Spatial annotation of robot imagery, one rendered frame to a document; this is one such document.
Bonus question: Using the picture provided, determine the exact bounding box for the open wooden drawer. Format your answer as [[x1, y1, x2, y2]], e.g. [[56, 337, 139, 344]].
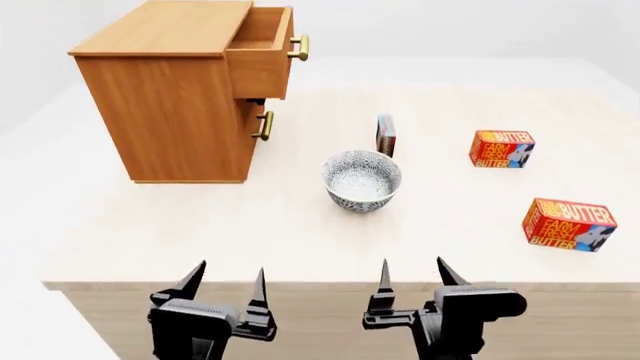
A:
[[224, 6, 310, 101]]

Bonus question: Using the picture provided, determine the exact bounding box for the brass handle of closed drawer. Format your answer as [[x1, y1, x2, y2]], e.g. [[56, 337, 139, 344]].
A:
[[250, 110, 275, 142]]

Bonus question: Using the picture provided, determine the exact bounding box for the wooden cabinet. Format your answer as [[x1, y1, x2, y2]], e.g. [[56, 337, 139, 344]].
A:
[[67, 0, 267, 185]]

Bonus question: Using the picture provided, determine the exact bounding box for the chocolate pudding box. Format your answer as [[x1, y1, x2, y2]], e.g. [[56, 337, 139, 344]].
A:
[[375, 113, 398, 159]]

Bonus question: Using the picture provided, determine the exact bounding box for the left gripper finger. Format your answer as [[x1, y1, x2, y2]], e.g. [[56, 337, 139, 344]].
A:
[[233, 266, 278, 343], [149, 259, 208, 308]]

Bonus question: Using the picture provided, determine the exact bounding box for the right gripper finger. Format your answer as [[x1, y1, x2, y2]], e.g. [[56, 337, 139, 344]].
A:
[[435, 255, 472, 291], [367, 258, 402, 316]]

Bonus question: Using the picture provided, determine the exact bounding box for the closed wooden drawer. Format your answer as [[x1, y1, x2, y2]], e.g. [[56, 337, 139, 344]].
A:
[[233, 97, 275, 183]]

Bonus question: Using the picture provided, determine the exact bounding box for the red butter box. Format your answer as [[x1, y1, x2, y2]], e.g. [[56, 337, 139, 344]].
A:
[[468, 129, 537, 169], [521, 197, 619, 254]]

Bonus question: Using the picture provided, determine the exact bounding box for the patterned white grey bowl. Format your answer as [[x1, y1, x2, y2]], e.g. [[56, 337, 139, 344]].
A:
[[321, 149, 404, 214]]

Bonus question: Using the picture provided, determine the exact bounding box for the brass handle of open drawer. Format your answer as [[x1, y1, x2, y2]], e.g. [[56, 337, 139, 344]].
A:
[[286, 33, 310, 63]]

